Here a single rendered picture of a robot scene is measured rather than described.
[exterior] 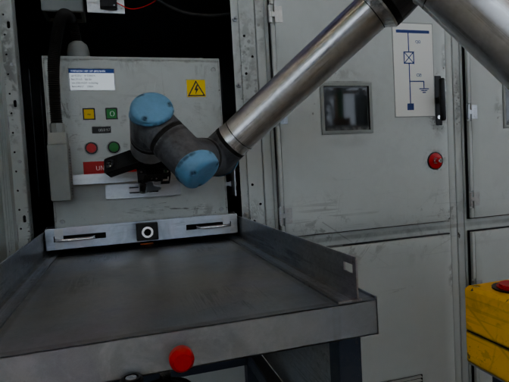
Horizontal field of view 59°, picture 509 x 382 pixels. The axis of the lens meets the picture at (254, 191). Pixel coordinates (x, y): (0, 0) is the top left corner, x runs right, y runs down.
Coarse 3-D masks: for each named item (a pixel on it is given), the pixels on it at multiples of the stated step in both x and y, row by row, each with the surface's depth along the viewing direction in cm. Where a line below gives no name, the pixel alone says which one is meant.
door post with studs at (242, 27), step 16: (240, 0) 131; (240, 16) 131; (240, 32) 131; (240, 48) 132; (240, 64) 132; (240, 80) 132; (256, 80) 133; (240, 96) 132; (256, 144) 134; (240, 160) 133; (256, 160) 134; (240, 176) 133; (256, 176) 134; (256, 192) 134; (256, 208) 135; (272, 368) 138
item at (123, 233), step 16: (96, 224) 126; (112, 224) 126; (128, 224) 127; (160, 224) 130; (176, 224) 131; (192, 224) 133; (208, 224) 134; (48, 240) 121; (80, 240) 124; (96, 240) 125; (112, 240) 126; (128, 240) 127
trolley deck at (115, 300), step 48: (48, 288) 88; (96, 288) 86; (144, 288) 84; (192, 288) 82; (240, 288) 80; (288, 288) 78; (0, 336) 62; (48, 336) 61; (96, 336) 60; (144, 336) 60; (192, 336) 62; (240, 336) 63; (288, 336) 66; (336, 336) 68
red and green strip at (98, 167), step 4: (84, 164) 124; (88, 164) 125; (92, 164) 125; (96, 164) 125; (100, 164) 126; (84, 168) 124; (88, 168) 125; (92, 168) 125; (96, 168) 125; (100, 168) 126; (84, 172) 124; (88, 172) 125; (92, 172) 125; (96, 172) 125; (100, 172) 126
